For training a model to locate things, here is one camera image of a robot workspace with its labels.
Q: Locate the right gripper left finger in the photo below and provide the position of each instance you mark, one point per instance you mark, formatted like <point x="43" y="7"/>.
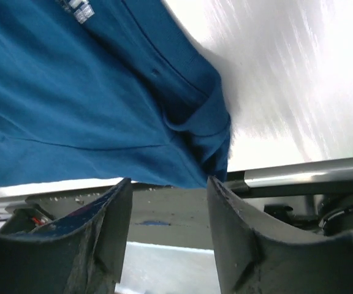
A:
<point x="82" y="252"/>

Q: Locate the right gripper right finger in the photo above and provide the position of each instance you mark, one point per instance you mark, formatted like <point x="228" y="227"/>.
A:
<point x="257" y="253"/>

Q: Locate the blue t shirt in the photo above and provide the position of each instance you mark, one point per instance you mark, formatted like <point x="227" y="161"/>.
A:
<point x="106" y="89"/>

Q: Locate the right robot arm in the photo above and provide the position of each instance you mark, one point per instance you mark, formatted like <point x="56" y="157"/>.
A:
<point x="345" y="208"/>

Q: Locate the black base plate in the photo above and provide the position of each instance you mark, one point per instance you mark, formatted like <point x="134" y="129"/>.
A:
<point x="165" y="216"/>

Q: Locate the aluminium frame rail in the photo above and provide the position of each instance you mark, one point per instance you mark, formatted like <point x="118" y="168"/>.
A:
<point x="288" y="178"/>

